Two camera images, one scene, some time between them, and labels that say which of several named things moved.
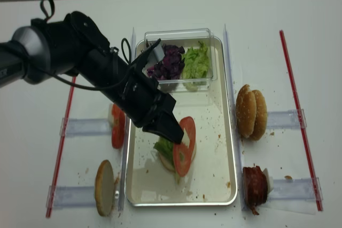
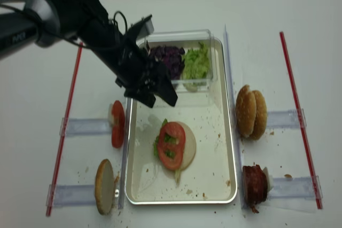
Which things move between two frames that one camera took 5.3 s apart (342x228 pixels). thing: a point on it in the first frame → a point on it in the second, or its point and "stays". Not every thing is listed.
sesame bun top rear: x=261 y=115 stays
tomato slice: x=184 y=152 → x=171 y=144
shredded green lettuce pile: x=195 y=67 stays
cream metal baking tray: x=210 y=180 stays
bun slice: x=167 y=163 → x=190 y=144
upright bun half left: x=105 y=188 stays
